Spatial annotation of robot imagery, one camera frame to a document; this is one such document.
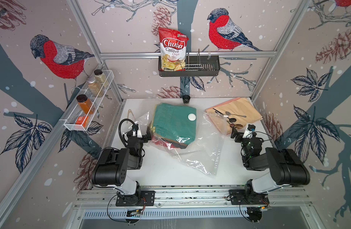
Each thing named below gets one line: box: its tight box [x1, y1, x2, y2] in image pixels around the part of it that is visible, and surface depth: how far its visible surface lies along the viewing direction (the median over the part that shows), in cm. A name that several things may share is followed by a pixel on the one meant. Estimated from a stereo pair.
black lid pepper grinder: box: [182, 94, 191, 105], surface depth 109 cm
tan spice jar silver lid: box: [86, 75, 103, 98], surface depth 77 cm
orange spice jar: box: [76, 93, 94, 115], surface depth 69 cm
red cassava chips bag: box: [158, 26, 189, 72], surface depth 80 cm
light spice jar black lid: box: [93, 69, 107, 88], surface depth 81 cm
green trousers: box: [153, 103, 197, 145], surface depth 91 cm
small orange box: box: [75, 115, 90, 128], surface depth 68 cm
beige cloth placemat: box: [205, 97, 264, 136], surface depth 113 cm
